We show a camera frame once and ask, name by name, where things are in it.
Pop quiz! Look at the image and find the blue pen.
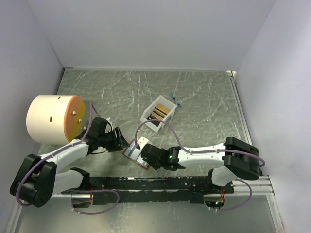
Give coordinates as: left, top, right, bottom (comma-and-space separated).
170, 93, 182, 108

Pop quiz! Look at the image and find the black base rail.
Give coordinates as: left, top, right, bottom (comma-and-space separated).
60, 176, 234, 206

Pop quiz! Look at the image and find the white card tray box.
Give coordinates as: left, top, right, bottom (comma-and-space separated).
140, 95, 177, 132

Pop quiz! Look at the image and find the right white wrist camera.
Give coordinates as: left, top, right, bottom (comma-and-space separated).
138, 136, 150, 149

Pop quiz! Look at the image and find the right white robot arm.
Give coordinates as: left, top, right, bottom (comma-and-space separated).
136, 137, 265, 193

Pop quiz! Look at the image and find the white cylinder with orange lid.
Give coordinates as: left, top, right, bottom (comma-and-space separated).
26, 95, 86, 145

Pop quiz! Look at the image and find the aluminium frame rail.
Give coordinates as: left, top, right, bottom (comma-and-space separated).
229, 76, 274, 196

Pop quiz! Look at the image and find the white corner bracket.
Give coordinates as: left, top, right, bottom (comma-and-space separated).
226, 70, 237, 78

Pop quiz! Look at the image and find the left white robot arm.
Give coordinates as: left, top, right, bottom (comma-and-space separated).
9, 117, 129, 207

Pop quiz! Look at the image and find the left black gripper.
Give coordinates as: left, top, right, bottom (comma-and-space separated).
98, 126, 130, 152

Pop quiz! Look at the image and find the brown leather card holder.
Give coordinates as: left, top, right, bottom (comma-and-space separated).
122, 139, 150, 170

